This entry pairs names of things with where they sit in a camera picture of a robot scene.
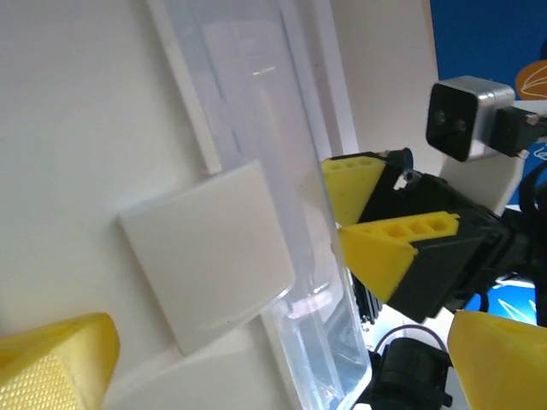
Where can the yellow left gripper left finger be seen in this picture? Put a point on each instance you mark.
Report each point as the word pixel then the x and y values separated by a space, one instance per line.
pixel 51 367

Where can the clear plastic tool box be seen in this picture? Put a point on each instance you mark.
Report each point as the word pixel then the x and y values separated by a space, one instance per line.
pixel 205 239

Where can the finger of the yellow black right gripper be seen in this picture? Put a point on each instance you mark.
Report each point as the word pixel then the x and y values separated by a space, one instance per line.
pixel 384 256
pixel 350 188

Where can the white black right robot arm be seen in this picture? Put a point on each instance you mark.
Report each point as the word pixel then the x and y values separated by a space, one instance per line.
pixel 410 376

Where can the black aluminium extrusion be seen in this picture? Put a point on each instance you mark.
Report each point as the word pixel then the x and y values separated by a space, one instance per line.
pixel 365 303

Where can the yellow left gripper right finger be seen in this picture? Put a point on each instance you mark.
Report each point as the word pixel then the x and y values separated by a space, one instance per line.
pixel 504 367

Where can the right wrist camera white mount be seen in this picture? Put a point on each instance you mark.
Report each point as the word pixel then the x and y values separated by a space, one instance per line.
pixel 453 119

